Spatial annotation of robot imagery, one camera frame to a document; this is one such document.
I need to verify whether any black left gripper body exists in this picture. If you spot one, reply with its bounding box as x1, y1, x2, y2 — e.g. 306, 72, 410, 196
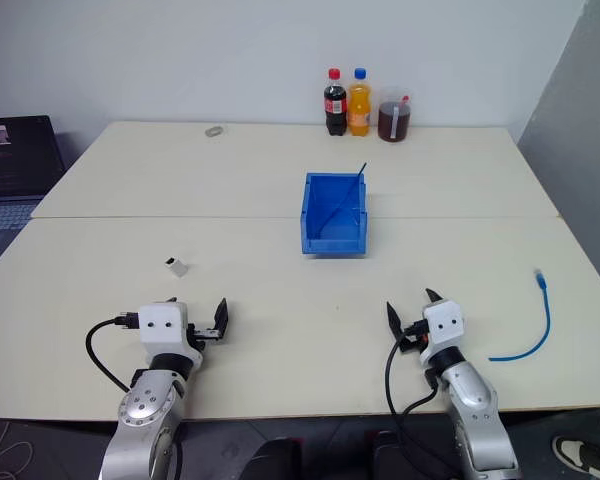
187, 323, 216, 352

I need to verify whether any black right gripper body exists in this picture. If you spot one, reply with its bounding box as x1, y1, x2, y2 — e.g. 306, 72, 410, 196
396, 318, 429, 355

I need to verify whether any small white connector piece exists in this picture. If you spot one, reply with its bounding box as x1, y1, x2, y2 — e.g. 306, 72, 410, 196
163, 255, 189, 279

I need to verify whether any blue plastic storage bin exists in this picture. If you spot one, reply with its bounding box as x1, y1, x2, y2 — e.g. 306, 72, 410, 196
299, 171, 372, 260

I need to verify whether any thin blue stick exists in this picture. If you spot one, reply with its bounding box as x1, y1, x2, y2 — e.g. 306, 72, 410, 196
318, 160, 369, 237

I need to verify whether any clear jar brown liquid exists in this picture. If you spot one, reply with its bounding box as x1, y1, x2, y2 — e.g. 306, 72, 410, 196
377, 85, 413, 144

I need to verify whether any orange soda bottle blue cap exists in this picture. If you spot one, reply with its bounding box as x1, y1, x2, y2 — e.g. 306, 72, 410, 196
347, 67, 373, 138

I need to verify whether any black and white sneaker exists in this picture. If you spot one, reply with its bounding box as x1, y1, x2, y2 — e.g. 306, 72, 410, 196
551, 434, 600, 480

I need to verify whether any cola bottle red cap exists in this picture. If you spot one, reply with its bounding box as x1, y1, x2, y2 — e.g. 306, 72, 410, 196
322, 67, 349, 138

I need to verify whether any dark laptop computer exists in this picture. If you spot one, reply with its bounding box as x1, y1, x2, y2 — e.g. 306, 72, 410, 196
0, 115, 67, 267

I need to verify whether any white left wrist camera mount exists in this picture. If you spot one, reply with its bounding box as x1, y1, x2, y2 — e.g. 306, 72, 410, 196
137, 301, 203, 372

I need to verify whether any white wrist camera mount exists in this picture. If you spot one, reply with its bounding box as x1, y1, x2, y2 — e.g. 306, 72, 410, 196
137, 301, 203, 372
418, 298, 466, 369

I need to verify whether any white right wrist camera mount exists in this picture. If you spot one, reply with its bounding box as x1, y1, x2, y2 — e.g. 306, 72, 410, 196
418, 298, 466, 369

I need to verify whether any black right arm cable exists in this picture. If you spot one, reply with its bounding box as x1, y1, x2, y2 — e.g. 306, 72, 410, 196
385, 322, 439, 480

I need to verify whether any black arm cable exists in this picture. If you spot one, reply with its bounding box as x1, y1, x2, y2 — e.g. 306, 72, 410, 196
84, 311, 141, 394
385, 322, 439, 480

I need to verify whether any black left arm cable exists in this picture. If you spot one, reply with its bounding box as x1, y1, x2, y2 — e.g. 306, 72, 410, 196
84, 311, 141, 394

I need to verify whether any blue Ethernet cable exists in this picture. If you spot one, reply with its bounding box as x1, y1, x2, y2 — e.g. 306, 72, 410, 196
487, 268, 553, 363

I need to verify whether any white floor cable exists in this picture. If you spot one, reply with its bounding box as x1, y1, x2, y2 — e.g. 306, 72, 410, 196
0, 418, 37, 480

